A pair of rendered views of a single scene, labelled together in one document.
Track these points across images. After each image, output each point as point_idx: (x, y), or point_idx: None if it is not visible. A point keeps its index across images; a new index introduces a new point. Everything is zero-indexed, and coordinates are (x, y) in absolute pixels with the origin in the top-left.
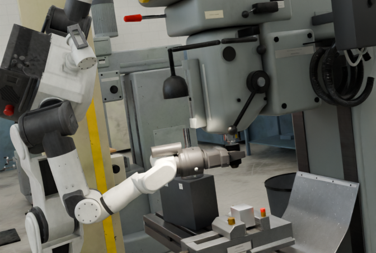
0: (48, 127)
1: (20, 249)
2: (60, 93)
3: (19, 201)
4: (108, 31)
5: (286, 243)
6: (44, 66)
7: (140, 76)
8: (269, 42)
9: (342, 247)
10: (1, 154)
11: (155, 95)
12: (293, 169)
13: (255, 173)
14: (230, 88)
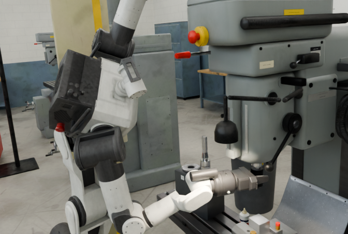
0: (102, 156)
1: (40, 176)
2: (111, 119)
3: (35, 133)
4: None
5: None
6: (97, 93)
7: (138, 57)
8: (305, 88)
9: None
10: (20, 93)
11: (149, 72)
12: None
13: (208, 123)
14: (269, 129)
